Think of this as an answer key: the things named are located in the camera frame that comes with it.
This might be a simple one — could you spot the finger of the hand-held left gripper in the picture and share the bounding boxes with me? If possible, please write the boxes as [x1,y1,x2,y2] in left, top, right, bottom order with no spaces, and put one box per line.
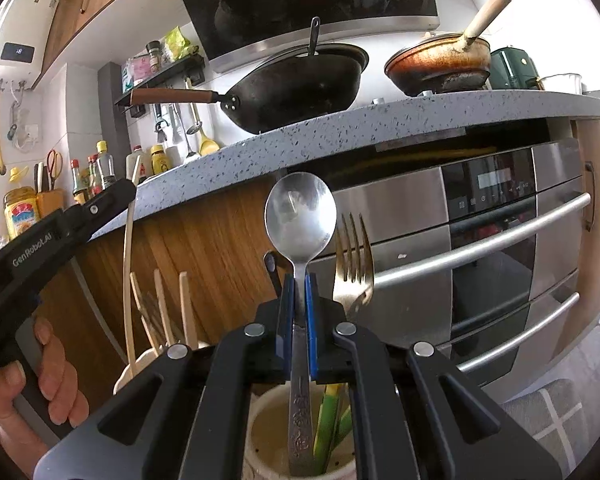
[61,178,138,257]

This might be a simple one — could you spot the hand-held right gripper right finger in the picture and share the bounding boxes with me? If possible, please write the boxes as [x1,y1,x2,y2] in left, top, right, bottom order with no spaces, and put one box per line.
[305,274,563,480]

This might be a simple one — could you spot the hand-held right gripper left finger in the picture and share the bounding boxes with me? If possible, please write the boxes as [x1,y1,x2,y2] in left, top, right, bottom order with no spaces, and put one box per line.
[37,275,297,480]

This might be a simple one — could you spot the long wooden chopstick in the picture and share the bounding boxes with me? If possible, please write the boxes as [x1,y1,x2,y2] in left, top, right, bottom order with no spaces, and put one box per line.
[122,155,142,378]

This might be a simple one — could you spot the yellow tulip green-stem utensil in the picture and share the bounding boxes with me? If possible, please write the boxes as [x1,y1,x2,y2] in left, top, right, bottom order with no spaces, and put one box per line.
[332,400,354,456]
[314,384,347,473]

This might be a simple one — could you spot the silver metal spoon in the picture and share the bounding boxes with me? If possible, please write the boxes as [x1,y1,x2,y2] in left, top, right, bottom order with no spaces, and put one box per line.
[264,171,338,478]

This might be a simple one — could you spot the white utensil holder cup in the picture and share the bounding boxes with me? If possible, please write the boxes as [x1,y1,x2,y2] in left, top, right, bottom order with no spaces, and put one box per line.
[245,385,358,480]

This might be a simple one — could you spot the beige utensil holder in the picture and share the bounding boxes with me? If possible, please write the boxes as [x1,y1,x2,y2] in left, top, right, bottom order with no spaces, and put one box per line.
[112,347,161,396]

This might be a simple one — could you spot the person's left hand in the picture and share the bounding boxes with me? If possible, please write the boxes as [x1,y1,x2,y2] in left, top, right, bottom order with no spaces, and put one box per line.
[0,319,91,461]

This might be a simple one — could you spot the red-cap sauce bottle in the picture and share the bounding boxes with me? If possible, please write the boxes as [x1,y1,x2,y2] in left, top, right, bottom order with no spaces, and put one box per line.
[87,155,103,196]
[71,160,90,206]

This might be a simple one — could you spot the large yellow oil bottle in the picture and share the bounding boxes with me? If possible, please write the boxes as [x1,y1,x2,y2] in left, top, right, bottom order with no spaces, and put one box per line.
[4,167,41,241]

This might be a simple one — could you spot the wooden knife block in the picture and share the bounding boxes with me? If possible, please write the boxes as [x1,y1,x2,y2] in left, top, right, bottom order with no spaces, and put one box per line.
[36,189,65,218]

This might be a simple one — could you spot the white plastic jug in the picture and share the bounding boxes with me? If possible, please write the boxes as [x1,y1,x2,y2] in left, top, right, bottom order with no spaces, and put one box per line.
[126,146,148,181]

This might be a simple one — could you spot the silver metal fork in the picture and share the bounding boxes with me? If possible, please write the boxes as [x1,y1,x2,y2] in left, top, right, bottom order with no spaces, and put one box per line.
[332,211,376,321]

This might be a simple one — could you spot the metal ladle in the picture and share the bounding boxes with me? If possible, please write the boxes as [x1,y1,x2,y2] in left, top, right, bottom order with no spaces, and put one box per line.
[170,105,202,163]

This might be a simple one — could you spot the wooden base cabinet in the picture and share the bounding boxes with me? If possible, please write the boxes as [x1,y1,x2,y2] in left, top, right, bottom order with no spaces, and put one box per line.
[30,180,301,391]

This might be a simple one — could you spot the wooden forks in holder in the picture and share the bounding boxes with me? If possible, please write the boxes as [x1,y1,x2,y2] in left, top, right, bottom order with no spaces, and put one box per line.
[130,272,158,353]

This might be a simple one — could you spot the pink packet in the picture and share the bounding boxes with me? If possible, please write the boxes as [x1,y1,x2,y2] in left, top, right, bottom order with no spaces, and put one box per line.
[130,55,153,83]

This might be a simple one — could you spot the stainless steel built-in appliance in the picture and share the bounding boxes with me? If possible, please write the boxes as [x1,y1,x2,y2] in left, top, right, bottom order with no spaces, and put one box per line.
[275,137,593,401]

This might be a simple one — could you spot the yellow-green snack packet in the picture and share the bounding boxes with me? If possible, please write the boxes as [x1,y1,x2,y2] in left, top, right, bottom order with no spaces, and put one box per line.
[162,26,199,61]

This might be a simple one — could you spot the white water heater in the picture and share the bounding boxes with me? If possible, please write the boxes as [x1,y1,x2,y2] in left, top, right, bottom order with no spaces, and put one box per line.
[0,0,61,83]

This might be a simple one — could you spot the black metal spatula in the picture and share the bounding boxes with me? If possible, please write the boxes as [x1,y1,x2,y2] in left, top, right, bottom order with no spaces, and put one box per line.
[307,16,322,57]

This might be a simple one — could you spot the green air fryer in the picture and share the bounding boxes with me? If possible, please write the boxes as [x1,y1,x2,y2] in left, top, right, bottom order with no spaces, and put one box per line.
[490,47,543,92]

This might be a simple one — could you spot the black cabinet handle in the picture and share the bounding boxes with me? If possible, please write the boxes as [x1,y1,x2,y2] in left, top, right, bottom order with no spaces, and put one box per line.
[263,252,285,301]

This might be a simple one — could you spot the red-handled scissors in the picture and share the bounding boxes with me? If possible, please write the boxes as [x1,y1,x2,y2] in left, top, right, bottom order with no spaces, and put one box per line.
[46,149,63,191]

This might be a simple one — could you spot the white hose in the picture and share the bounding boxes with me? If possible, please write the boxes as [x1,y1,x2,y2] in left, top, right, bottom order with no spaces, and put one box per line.
[72,260,128,366]

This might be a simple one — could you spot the white wall socket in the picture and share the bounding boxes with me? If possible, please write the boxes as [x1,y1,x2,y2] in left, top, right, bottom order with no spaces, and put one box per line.
[12,122,43,151]

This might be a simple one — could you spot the black wall shelf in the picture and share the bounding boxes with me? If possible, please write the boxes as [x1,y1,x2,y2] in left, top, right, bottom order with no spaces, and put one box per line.
[114,54,206,118]

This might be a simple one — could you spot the black wok with wooden handle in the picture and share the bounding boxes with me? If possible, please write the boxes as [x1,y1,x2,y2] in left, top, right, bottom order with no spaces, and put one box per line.
[130,44,370,135]

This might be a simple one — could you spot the rusty frying pan beige handle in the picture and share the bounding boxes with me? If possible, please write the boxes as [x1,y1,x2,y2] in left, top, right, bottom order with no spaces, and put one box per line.
[384,0,515,97]

